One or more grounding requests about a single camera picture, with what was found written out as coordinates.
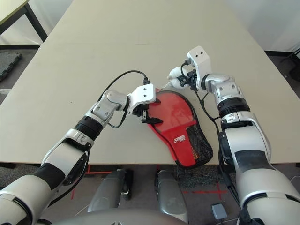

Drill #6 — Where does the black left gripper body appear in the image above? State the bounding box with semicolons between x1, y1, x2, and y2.
132;103;150;120

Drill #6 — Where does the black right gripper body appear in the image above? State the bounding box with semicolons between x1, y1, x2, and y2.
187;69;199;91

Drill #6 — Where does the white drawstring pouch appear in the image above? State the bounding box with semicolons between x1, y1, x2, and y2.
166;67;189;89

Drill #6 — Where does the black and red paddle case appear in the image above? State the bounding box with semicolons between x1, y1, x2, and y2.
146;88;214;167

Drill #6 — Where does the black bar with metal clip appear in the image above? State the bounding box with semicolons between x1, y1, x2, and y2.
124;169;134;201

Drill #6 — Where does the dark speckled floor mat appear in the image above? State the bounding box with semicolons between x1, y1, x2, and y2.
175;165;225;188

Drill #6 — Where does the grey robot right leg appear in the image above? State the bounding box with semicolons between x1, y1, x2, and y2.
156;170;189;223

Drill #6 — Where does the grey robot leg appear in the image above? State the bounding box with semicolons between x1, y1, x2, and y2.
88;169;128;213
156;170;189;223

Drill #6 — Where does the grey robot left leg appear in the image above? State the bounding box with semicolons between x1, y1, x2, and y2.
88;169;128;213

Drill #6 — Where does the grey robot torso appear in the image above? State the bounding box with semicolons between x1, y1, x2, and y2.
52;209;188;225

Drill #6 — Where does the grey foot pedal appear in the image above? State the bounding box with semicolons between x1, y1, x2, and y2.
211;203;227;220

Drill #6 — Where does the dark foam floor mat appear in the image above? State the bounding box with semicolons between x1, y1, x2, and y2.
0;52;23;82

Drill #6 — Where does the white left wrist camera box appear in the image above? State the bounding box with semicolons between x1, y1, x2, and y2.
127;83;157;113

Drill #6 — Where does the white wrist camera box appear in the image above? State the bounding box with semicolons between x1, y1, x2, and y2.
127;83;157;113
187;46;213;91

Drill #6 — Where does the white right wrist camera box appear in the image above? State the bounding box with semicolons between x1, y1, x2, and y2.
187;46;213;91

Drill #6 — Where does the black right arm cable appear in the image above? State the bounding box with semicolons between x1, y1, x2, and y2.
180;60;244;225

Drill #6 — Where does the black camera tripod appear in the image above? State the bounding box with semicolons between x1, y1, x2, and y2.
280;43;300;64

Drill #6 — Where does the side table with black frame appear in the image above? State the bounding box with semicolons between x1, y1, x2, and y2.
0;0;49;45

